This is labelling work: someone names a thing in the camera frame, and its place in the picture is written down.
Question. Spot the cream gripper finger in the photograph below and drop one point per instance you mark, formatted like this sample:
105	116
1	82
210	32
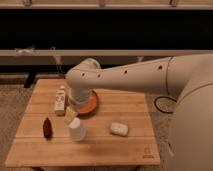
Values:
70	115

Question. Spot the dark red small bottle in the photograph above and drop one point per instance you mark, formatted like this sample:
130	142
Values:
47	129

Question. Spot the white soap bar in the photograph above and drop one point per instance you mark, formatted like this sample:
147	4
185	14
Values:
119	129

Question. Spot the white lotion bottle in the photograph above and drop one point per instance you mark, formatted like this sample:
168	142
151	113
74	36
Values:
60	101

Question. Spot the orange ceramic bowl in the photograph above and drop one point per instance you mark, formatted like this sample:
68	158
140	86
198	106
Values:
88	106

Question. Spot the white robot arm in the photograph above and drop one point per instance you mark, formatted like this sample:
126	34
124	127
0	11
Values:
188	78

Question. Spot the grey horizontal rail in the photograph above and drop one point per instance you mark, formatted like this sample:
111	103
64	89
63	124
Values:
38	57

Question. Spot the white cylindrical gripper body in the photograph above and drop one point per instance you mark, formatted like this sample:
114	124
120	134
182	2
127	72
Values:
79	97

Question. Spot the wooden table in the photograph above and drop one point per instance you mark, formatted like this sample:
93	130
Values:
100	147

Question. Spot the white paper cup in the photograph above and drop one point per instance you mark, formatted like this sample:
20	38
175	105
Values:
76	130

